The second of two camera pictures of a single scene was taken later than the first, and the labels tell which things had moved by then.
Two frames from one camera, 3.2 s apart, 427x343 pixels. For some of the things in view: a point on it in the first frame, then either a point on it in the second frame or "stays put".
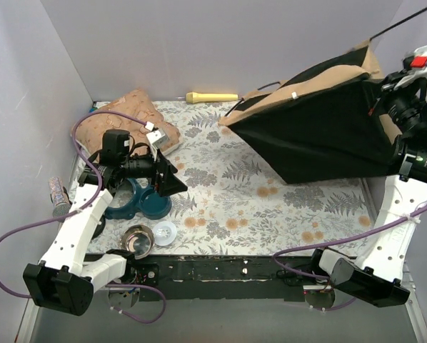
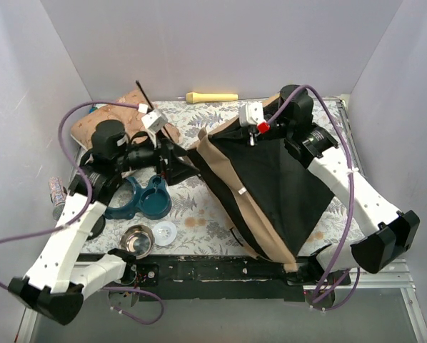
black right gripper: x=383 y=103 -> x=242 y=130
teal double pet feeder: x=148 y=204 stays put
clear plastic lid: x=165 y=233 stays put
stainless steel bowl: x=138 y=239 stays put
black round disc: x=100 y=227 stays put
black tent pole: x=373 y=37 -> x=146 y=98
